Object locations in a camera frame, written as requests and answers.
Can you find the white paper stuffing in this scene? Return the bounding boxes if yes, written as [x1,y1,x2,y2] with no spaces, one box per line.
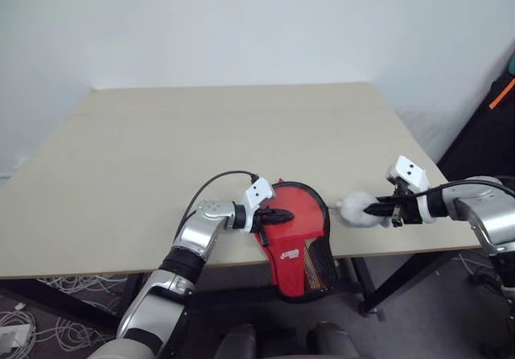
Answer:
[336,189,392,230]

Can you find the grey rounded shape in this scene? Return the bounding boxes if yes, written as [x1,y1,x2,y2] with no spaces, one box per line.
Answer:
[215,323,258,359]

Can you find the red mesh bag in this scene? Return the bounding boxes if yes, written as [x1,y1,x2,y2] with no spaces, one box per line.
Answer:
[252,179,339,305]

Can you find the black furniture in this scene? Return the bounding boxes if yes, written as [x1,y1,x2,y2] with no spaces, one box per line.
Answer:
[436,39,515,183]

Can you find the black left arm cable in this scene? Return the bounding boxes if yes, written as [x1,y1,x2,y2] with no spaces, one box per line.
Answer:
[176,169,259,251]

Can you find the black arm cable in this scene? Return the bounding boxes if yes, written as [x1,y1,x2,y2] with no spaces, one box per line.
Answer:
[176,169,259,251]
[406,179,515,199]

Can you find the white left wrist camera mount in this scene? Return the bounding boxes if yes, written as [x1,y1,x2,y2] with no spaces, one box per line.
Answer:
[240,176,276,235]

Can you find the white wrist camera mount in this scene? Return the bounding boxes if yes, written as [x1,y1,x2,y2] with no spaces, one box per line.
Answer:
[386,155,439,225]
[240,176,276,235]

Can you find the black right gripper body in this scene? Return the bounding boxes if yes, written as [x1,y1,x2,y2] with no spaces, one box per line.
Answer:
[386,175,422,230]

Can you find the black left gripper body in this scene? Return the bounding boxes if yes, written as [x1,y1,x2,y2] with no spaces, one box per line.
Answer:
[254,208,272,229]

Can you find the beige table with black legs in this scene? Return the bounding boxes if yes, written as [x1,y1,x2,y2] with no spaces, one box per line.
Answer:
[0,80,484,320]

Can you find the white floor cable tangle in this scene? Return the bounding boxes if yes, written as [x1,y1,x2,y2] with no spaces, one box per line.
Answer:
[0,274,134,354]

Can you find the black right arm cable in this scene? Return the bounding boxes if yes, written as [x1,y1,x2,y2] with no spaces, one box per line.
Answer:
[406,179,515,199]

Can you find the thin floor cables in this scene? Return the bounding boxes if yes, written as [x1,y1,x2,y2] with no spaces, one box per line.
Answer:
[452,252,508,291]

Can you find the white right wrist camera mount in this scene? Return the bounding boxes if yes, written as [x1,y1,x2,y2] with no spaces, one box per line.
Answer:
[386,155,439,225]

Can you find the orange stick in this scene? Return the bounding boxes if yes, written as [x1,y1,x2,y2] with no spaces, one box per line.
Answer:
[488,77,515,109]

